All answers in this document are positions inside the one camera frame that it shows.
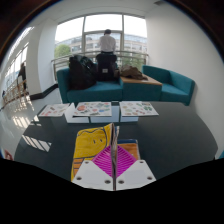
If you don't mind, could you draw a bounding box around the large black backpack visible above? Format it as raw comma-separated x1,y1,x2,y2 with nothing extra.
68,54,98,91

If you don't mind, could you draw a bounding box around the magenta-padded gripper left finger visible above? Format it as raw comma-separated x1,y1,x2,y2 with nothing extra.
72,144,116,192

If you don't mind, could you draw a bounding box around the wooden sofa table top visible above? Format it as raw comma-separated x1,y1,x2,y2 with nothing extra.
119,75,163,85

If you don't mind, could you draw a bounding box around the brown jacket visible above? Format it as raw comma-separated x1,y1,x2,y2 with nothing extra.
119,64,148,81

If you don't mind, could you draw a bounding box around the row of wooden chairs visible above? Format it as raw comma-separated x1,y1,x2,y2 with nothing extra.
1,79,28,104

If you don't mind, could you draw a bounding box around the teal corner sofa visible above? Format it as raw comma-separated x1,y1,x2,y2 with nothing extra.
55,64,196,107

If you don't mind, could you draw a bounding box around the yellow orange cartoon print towel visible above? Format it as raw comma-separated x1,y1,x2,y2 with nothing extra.
70,122,142,183

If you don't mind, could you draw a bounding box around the printed paper sheet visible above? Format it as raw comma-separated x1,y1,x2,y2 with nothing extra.
38,103,70,118
73,101,113,118
119,100,160,118

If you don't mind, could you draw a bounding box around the person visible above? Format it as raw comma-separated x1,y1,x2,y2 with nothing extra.
3,149,14,162
18,62,28,91
98,28,117,55

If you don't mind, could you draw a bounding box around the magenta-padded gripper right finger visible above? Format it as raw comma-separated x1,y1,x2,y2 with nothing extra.
115,144,157,192

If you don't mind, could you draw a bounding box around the metal window railing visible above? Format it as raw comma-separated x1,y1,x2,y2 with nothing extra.
50,49,149,81

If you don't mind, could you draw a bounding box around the black backpack with white label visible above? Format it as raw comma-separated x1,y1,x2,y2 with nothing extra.
95,53,118,82

